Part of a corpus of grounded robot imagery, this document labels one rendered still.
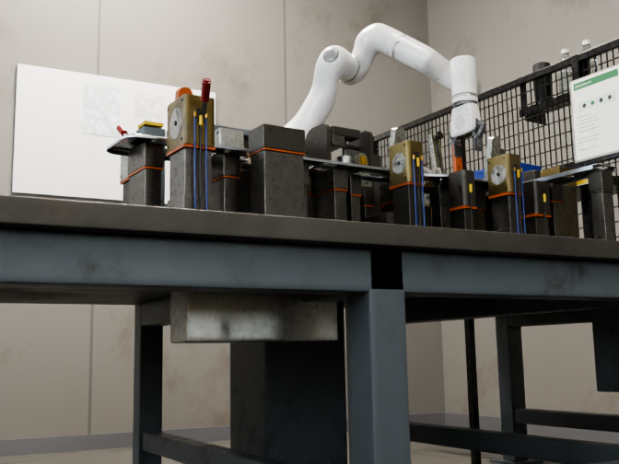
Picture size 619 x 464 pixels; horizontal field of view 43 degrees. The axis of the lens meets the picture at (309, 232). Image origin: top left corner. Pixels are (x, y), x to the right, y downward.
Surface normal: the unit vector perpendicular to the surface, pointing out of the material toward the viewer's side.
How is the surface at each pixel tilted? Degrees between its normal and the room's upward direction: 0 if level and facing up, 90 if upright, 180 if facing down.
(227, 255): 90
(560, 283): 90
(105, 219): 90
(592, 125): 90
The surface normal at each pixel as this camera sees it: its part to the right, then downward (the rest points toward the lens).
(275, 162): 0.54, -0.14
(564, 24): -0.88, -0.06
